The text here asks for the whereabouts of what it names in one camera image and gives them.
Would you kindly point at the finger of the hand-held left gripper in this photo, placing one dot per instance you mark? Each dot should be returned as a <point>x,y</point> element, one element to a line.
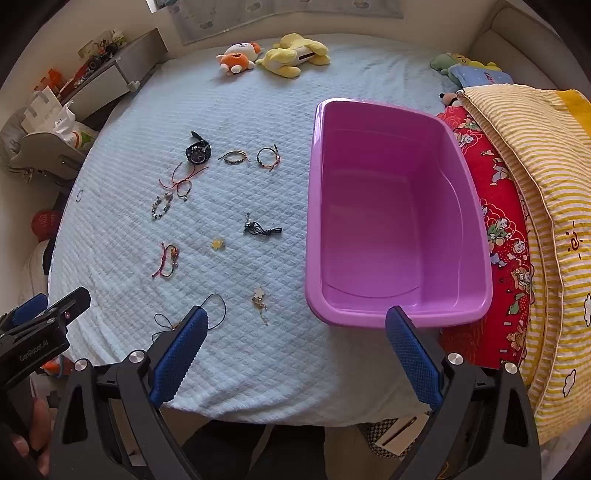
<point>28,308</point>
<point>71,302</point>

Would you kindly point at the black wrist watch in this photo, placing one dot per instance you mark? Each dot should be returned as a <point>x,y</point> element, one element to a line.
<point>198,150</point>

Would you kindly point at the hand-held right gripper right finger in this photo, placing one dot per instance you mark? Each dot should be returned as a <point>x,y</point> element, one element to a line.
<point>413,360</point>

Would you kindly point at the yellow towel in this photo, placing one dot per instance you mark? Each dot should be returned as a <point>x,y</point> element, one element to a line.
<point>577,104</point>

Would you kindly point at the white plastic bag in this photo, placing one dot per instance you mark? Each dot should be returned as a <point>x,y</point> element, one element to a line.
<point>55,115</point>

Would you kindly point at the beige padded headboard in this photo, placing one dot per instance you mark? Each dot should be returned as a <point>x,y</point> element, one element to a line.
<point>521,41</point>

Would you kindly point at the red round object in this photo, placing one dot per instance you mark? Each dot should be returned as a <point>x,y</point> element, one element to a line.
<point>45,225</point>

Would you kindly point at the yellow plush toy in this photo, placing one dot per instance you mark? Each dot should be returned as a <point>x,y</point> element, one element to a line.
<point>286,55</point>

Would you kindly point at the green plush toy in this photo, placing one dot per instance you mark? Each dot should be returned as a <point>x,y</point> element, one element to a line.
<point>443,62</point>

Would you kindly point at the orange white plush toy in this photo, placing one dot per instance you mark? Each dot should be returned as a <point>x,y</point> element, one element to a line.
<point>238,57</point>

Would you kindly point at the grey bedside cabinet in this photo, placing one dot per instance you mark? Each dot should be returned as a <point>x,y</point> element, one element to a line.
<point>115,69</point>

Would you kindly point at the person's left hand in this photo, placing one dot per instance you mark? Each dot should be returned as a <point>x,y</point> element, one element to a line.
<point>40,438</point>

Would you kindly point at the grey chair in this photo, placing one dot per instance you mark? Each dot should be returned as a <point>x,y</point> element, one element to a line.
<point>41,152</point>

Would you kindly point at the red printed quilt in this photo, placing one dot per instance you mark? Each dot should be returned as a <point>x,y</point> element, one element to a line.
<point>503,240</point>

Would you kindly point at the purple plastic bin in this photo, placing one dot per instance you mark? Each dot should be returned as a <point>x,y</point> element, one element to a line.
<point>388,217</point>

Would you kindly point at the yellow flower charm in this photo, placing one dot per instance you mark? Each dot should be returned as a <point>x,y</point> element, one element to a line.
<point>217,243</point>

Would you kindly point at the yellow striped quilt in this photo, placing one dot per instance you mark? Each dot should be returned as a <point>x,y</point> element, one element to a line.
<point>549,184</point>

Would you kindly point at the clutter on cabinet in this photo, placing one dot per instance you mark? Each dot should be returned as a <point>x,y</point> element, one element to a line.
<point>99,53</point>

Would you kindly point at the blue plush pillow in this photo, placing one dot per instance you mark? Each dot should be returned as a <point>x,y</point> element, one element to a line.
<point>480,74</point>

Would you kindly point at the checkered box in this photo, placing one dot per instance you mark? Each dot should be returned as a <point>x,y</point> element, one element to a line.
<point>392,434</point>

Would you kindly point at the gold white pendant charm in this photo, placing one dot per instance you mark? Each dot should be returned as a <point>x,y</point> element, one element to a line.
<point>258,297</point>

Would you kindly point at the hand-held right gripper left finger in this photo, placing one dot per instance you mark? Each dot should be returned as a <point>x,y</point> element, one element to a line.
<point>180,350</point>

